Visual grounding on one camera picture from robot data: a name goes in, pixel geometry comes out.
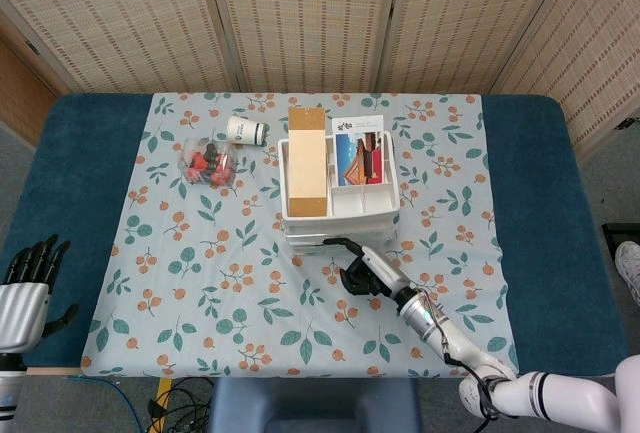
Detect black floor object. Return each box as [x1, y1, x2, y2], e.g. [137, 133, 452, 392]
[602, 222, 640, 254]

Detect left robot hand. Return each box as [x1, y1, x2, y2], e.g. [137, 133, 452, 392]
[0, 233, 80, 352]

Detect floral orange fruit tablecloth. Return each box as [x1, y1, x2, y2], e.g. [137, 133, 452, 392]
[79, 91, 521, 379]

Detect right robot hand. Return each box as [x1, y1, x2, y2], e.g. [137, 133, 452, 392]
[322, 235, 416, 303]

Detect blue floor cable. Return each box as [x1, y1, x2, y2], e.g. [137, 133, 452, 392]
[69, 375, 142, 433]

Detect white paper cup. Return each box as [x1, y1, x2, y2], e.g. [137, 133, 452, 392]
[225, 115, 269, 147]

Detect picture postcard with building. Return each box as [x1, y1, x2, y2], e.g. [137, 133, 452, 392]
[334, 131, 386, 188]

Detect bag of red objects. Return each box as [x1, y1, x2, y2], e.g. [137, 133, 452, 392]
[180, 136, 237, 188]

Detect woven folding screen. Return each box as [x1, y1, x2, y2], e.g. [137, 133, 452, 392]
[0, 0, 640, 154]

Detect white plastic drawer organizer frame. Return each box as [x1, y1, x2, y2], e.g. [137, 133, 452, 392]
[277, 133, 402, 254]

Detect teal table cover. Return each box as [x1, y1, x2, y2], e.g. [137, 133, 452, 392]
[0, 92, 629, 379]

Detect white sneaker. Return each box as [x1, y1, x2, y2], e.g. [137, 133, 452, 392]
[614, 241, 640, 304]

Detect brown wooden door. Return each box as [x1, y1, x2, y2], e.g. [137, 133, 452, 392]
[0, 27, 59, 147]

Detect black floor cables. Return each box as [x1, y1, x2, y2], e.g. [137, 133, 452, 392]
[147, 377, 214, 433]

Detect white card with calligraphy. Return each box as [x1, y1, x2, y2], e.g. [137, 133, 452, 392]
[330, 115, 386, 135]

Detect clear plastic drawer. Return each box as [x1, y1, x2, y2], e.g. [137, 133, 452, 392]
[282, 224, 399, 240]
[285, 235, 396, 248]
[289, 244, 361, 256]

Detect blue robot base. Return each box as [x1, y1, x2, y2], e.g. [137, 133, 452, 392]
[207, 377, 424, 433]

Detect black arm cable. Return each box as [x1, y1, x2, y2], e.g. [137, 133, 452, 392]
[422, 297, 501, 433]

